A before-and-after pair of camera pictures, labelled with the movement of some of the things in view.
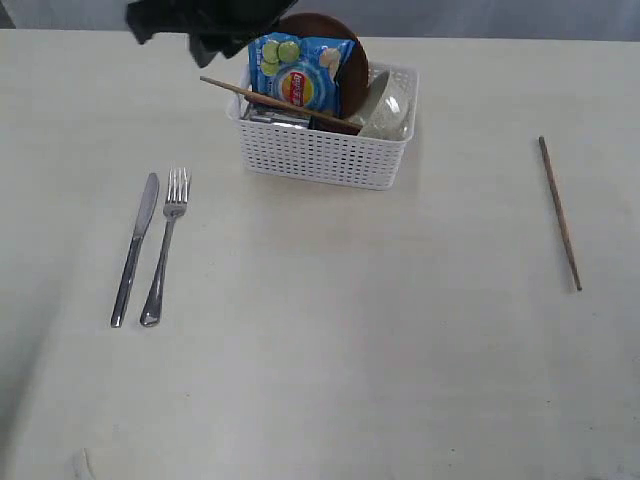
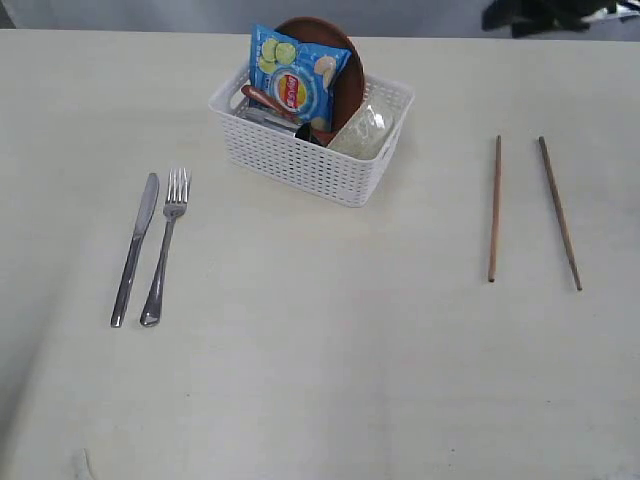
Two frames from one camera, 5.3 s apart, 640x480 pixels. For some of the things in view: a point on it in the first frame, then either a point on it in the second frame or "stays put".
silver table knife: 129,271 stays put
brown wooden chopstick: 279,103 → 491,263
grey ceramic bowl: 387,109 → 367,131
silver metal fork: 178,193 stays put
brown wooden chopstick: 557,195 stays put
